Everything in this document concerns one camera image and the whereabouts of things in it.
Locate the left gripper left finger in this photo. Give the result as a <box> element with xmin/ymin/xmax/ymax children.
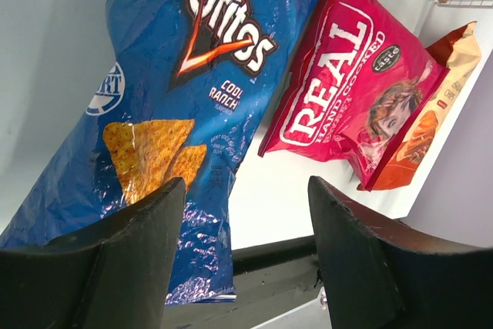
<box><xmin>1</xmin><ymin>178</ymin><xmax>186</xmax><ymax>328</ymax></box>

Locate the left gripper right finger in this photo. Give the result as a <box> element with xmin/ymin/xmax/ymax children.
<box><xmin>307</xmin><ymin>176</ymin><xmax>492</xmax><ymax>328</ymax></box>

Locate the orange beige cassava chips bag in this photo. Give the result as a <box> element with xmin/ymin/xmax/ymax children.
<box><xmin>366</xmin><ymin>21</ymin><xmax>481</xmax><ymax>191</ymax></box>

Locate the pink Real chips bag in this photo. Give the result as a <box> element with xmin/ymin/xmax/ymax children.
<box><xmin>259</xmin><ymin>0</ymin><xmax>448</xmax><ymax>190</ymax></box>

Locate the blue Doritos chips bag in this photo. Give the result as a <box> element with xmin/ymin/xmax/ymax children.
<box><xmin>1</xmin><ymin>0</ymin><xmax>318</xmax><ymax>305</ymax></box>

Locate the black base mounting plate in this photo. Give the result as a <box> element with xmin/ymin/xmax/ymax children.
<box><xmin>161</xmin><ymin>236</ymin><xmax>321</xmax><ymax>328</ymax></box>

